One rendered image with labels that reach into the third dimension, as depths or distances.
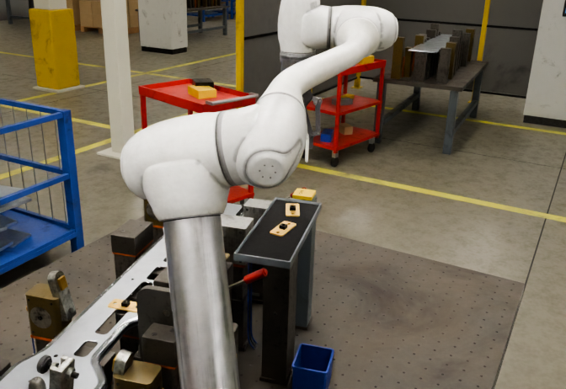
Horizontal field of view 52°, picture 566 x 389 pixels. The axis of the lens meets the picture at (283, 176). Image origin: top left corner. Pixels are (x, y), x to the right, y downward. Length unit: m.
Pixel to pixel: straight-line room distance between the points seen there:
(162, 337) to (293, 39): 0.75
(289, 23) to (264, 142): 0.59
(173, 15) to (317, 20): 10.48
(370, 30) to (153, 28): 10.79
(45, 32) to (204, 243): 7.82
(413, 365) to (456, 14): 7.14
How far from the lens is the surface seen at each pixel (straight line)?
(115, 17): 5.58
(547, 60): 7.69
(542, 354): 3.33
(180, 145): 0.98
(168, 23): 11.87
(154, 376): 1.20
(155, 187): 1.00
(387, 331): 1.98
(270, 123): 0.95
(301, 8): 1.46
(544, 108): 7.78
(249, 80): 6.28
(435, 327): 2.05
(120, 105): 5.70
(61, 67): 8.76
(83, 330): 1.47
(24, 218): 4.21
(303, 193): 1.76
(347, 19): 1.43
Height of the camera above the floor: 1.82
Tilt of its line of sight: 20 degrees down
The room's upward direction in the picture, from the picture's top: 2 degrees clockwise
